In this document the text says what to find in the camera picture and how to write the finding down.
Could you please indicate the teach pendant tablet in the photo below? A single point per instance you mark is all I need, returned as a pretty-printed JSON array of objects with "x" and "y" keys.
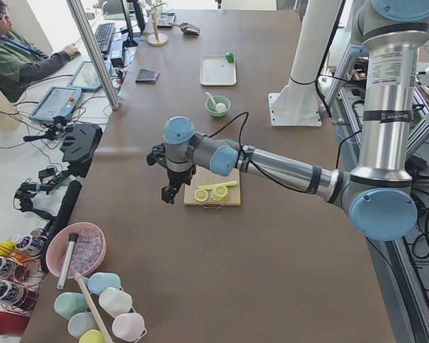
[
  {"x": 85, "y": 77},
  {"x": 58, "y": 101}
]

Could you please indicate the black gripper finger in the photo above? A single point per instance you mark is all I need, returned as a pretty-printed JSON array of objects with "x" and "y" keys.
[{"x": 168, "y": 194}]

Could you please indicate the lemon slice near handle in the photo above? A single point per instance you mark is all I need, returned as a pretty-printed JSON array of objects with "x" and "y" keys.
[{"x": 201, "y": 195}]

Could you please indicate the cream white cup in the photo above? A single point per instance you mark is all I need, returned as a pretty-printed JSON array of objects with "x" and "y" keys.
[{"x": 115, "y": 301}]

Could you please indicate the pink cup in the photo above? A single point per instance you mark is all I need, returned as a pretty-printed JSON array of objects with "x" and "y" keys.
[{"x": 128, "y": 327}]

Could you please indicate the black monitor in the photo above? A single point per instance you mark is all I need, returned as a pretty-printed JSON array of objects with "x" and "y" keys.
[{"x": 133, "y": 38}]

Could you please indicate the grey folded cloth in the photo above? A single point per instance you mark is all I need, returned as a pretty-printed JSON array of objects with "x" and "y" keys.
[{"x": 147, "y": 76}]

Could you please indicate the yellow plastic knife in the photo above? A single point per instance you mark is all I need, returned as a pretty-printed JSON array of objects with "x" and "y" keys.
[{"x": 223, "y": 184}]

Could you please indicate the white ceramic spoon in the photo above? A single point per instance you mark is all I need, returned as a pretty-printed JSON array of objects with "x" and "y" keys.
[{"x": 211, "y": 98}]

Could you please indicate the wooden mug tree stand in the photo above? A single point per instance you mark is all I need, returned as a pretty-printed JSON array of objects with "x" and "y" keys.
[{"x": 155, "y": 39}]

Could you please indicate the teach pendant tablet far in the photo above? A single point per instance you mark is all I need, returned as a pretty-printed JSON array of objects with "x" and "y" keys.
[{"x": 85, "y": 77}]

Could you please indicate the tea bottle dark label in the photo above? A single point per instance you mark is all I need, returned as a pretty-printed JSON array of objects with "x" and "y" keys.
[{"x": 28, "y": 244}]

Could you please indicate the steel muddler black tip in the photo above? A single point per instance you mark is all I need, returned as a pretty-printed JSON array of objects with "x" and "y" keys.
[{"x": 73, "y": 237}]

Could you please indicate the yellow cup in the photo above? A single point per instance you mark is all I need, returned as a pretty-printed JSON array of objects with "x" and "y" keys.
[{"x": 92, "y": 336}]

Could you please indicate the white pedestal column base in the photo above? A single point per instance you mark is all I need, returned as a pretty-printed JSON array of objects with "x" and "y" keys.
[{"x": 297, "y": 103}]

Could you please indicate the teach pendant tablet near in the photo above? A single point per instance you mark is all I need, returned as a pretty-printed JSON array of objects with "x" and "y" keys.
[{"x": 58, "y": 101}]

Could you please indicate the green lime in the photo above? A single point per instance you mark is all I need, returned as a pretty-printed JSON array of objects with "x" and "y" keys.
[{"x": 230, "y": 57}]

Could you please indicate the black headset device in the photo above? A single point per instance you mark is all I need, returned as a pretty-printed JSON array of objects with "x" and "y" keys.
[{"x": 80, "y": 142}]

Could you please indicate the steel ice scoop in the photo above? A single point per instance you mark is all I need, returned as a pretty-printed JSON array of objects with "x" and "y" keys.
[{"x": 187, "y": 28}]

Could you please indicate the seated person green jacket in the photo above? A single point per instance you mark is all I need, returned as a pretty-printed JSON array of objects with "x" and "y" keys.
[{"x": 22, "y": 63}]

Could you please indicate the copper wire bottle basket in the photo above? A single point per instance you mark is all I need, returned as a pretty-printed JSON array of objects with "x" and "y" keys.
[{"x": 20, "y": 278}]

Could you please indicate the light blue cup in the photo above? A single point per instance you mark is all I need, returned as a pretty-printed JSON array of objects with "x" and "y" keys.
[{"x": 99, "y": 281}]

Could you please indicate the black keyboard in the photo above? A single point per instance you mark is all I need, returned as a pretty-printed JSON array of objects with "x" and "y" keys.
[{"x": 103, "y": 36}]

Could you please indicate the pink bowl with ice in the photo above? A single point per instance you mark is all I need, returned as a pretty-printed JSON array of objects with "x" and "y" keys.
[{"x": 88, "y": 253}]

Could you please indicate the light green ceramic bowl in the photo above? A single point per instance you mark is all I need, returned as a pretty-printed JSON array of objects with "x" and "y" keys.
[{"x": 209, "y": 107}]

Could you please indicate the cream rectangular tray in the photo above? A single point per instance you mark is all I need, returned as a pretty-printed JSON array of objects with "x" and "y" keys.
[{"x": 215, "y": 70}]

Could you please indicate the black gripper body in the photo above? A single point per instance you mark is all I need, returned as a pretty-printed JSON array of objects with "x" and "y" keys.
[{"x": 176, "y": 177}]

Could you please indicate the bamboo cutting board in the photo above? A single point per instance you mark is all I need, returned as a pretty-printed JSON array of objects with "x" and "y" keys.
[{"x": 204, "y": 177}]

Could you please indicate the mint green cup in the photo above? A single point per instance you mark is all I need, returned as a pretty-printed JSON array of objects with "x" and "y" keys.
[{"x": 68, "y": 304}]

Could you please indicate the lemon slice stack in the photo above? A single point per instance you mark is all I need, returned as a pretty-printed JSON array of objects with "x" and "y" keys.
[{"x": 219, "y": 193}]

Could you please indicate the pale blue grey cup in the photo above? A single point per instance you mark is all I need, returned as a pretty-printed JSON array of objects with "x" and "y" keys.
[{"x": 81, "y": 323}]

